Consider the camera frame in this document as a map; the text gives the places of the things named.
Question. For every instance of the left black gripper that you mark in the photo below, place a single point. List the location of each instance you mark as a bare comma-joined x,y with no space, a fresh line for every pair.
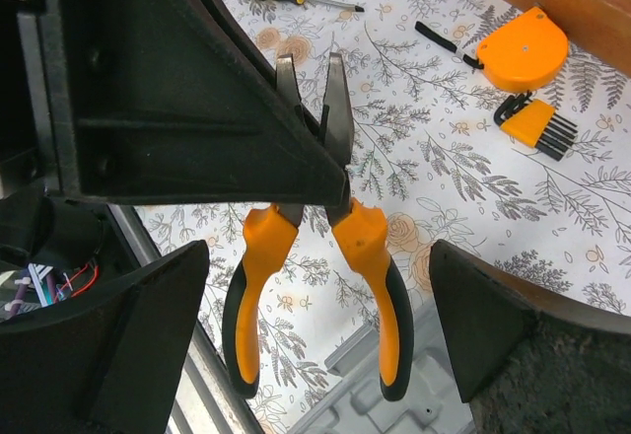
151,102

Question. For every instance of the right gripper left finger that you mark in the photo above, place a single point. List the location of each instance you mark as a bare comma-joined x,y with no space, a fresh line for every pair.
109,360

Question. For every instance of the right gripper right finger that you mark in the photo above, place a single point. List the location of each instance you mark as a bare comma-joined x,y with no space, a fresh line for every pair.
526,359

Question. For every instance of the grey plastic tool case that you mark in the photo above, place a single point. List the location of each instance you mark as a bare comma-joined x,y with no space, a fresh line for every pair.
356,405

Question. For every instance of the orange hex key set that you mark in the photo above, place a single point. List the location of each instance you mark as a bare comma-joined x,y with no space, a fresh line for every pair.
536,125

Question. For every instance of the orange tape measure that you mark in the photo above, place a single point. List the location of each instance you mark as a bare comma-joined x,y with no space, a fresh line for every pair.
522,56

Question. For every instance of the aluminium mounting rail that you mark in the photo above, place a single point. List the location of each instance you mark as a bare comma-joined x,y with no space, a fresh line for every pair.
205,401

